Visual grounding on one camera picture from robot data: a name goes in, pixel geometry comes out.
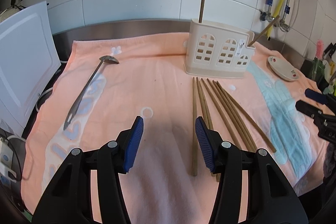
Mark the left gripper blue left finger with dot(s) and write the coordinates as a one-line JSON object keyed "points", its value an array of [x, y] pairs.
{"points": [[67, 197]]}

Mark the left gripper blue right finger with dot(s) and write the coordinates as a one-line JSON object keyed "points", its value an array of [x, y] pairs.
{"points": [[271, 199]]}

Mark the wooden chopstick nine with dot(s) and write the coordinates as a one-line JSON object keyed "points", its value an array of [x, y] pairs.
{"points": [[253, 123]]}

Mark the wooden chopstick two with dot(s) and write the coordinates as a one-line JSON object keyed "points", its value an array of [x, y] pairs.
{"points": [[268, 27]]}

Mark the wooden chopstick one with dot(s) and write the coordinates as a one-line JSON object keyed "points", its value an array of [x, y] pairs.
{"points": [[201, 11]]}

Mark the wooden chopstick eight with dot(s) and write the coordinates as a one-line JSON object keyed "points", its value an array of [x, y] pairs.
{"points": [[238, 118]]}

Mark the white ceramic dish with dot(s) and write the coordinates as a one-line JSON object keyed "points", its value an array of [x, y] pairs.
{"points": [[283, 69]]}

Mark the wooden chopstick six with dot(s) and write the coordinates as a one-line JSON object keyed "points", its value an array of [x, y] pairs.
{"points": [[221, 108]]}

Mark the pink bottle brush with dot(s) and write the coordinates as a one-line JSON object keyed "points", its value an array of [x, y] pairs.
{"points": [[319, 49]]}

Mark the wooden chopstick five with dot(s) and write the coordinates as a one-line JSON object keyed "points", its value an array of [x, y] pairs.
{"points": [[208, 116]]}

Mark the metal ladle spoon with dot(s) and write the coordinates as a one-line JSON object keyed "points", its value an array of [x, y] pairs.
{"points": [[74, 108]]}

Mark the wooden chopstick seven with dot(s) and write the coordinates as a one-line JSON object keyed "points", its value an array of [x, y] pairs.
{"points": [[240, 129]]}

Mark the wooden chopstick four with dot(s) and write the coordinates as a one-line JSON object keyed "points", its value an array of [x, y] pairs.
{"points": [[202, 102]]}

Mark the pink whale towel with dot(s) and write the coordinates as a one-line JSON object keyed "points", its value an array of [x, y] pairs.
{"points": [[150, 81]]}

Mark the cream plastic utensil holder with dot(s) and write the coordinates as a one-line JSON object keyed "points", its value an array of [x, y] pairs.
{"points": [[218, 50]]}

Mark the white microwave oven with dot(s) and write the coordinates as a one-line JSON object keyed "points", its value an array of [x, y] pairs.
{"points": [[28, 61]]}

